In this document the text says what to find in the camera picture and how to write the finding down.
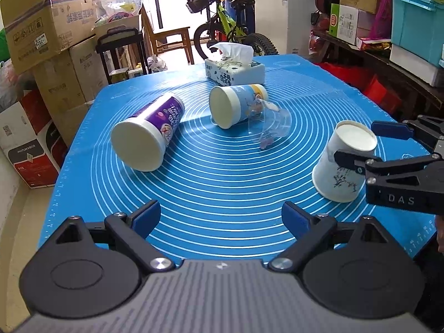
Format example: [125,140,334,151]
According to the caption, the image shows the small white paper cup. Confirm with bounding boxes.
[312,120,378,203]

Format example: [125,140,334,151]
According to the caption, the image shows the purple white paper cup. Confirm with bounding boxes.
[111,92,185,172]

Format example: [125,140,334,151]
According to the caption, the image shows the clear plastic cup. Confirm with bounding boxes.
[248,99,291,150]

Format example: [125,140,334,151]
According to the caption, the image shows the blue white paper cup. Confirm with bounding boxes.
[208,84,269,129]

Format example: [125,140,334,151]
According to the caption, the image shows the teal plastic storage bin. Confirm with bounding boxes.
[391,0,444,66]

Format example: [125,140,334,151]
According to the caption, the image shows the blue silicone baking mat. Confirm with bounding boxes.
[41,55,435,261]

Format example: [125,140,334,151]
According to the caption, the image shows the green white carton box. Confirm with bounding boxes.
[328,3,375,45]

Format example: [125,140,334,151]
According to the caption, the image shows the white red appliance box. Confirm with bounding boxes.
[1,89,68,189]

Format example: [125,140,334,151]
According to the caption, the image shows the lower brown cardboard box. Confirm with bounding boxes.
[32,37,108,146]

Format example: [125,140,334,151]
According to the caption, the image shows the white tissue box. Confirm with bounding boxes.
[205,42,266,87]

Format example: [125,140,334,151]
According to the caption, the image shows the white chest freezer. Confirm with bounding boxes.
[255,0,316,58]

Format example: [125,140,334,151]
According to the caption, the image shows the green children's bicycle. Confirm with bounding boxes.
[186,0,278,59]

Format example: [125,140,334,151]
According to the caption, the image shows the wooden chair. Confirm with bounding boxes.
[139,6,195,65]

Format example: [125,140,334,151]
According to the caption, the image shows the black stool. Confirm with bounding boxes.
[95,27,152,84]

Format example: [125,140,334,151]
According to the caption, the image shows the large top cardboard box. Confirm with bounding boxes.
[1,0,98,74]

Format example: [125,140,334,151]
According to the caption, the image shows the plastic bag of goods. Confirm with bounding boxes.
[94,0,143,26]

